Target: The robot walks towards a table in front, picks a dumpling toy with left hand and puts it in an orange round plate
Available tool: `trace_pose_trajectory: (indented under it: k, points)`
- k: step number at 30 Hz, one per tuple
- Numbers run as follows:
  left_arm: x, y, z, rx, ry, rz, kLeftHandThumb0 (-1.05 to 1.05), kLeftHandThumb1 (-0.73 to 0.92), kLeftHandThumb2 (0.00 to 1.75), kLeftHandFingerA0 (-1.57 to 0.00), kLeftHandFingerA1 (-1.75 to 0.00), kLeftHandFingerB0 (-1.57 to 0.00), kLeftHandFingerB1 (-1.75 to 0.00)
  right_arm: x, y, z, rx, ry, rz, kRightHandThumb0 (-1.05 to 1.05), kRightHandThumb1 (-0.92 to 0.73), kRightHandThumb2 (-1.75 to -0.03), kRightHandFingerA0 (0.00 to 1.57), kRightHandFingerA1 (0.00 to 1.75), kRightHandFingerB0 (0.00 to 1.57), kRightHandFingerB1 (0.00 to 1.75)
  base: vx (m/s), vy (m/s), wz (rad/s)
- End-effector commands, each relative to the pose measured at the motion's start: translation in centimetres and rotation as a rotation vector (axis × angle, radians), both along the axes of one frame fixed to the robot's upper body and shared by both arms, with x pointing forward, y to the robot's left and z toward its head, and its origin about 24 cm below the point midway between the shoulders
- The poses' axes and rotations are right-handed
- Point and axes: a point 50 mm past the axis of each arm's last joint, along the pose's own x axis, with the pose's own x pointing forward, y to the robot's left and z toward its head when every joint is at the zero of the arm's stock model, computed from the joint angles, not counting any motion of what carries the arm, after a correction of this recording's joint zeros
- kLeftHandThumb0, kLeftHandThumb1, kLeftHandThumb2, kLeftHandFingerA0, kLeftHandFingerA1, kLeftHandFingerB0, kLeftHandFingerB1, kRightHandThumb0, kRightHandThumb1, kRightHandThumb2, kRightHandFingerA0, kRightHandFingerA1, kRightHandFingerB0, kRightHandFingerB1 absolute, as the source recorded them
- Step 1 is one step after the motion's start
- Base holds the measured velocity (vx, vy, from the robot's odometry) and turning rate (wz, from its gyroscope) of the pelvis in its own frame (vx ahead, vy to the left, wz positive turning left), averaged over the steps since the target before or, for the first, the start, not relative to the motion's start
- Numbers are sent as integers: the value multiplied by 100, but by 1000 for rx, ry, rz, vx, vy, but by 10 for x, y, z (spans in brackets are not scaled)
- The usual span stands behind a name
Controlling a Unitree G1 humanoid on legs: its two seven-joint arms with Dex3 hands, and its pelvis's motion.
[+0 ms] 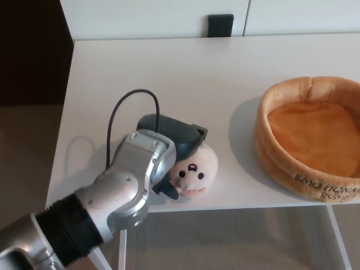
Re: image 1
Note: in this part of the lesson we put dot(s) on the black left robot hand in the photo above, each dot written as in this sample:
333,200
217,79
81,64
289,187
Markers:
180,135

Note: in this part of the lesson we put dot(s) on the beige plush dumpling toy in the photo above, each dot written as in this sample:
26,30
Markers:
202,163

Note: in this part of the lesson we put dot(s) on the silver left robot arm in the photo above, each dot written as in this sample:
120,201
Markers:
118,191

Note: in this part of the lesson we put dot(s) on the orange round plush plate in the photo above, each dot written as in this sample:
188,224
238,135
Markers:
270,152

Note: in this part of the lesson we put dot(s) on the dark brown wooden panel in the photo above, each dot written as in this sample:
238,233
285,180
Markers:
31,50

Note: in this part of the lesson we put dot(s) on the white metal table leg frame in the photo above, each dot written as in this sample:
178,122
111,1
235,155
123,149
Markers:
122,253
339,239

